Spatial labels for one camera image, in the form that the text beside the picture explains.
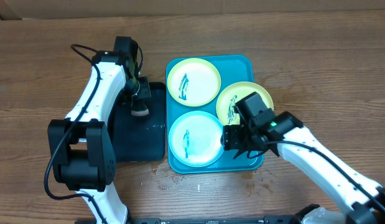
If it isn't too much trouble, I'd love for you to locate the round sponge scrubber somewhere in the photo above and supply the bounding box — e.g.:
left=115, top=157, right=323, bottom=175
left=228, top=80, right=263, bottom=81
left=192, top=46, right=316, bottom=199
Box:
left=131, top=103, right=149, bottom=116

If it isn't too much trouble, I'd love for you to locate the yellow plate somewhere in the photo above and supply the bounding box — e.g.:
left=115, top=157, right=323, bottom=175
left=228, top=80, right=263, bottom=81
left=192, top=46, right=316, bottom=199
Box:
left=167, top=58, right=221, bottom=107
left=216, top=82, right=274, bottom=126

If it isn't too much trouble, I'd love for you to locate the light blue plate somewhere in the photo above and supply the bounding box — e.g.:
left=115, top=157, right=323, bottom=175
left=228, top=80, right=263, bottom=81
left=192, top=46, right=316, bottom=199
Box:
left=168, top=111, right=223, bottom=167

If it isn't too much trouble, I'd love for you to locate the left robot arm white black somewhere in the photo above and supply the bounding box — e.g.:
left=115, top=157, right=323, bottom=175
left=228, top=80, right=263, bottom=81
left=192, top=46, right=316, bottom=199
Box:
left=44, top=47, right=149, bottom=223

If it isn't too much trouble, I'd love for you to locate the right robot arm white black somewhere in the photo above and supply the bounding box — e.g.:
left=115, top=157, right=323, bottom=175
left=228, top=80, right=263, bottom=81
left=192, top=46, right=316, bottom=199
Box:
left=221, top=110, right=385, bottom=223

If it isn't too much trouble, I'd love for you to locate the black plastic tray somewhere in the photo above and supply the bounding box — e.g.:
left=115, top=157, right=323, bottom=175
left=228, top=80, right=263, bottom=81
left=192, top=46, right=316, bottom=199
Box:
left=108, top=82, right=166, bottom=163

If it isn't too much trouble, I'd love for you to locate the teal plastic tray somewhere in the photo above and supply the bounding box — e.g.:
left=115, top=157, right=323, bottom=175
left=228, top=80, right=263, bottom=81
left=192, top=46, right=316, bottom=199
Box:
left=166, top=55, right=264, bottom=174

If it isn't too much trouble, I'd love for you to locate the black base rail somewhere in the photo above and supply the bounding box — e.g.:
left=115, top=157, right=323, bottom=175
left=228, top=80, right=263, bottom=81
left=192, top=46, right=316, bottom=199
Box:
left=126, top=215, right=302, bottom=224

